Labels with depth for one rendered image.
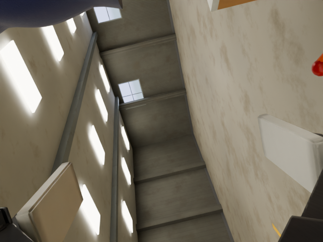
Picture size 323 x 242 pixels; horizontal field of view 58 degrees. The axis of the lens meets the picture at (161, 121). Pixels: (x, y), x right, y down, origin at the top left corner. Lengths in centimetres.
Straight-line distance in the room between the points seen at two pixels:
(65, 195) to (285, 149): 13
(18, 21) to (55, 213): 29
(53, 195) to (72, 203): 3
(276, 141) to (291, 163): 2
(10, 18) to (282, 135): 33
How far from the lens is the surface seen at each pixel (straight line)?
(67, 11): 41
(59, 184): 18
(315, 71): 46
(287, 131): 17
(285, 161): 18
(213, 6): 244
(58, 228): 17
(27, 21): 41
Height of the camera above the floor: 158
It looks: 1 degrees up
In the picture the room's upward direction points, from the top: 104 degrees counter-clockwise
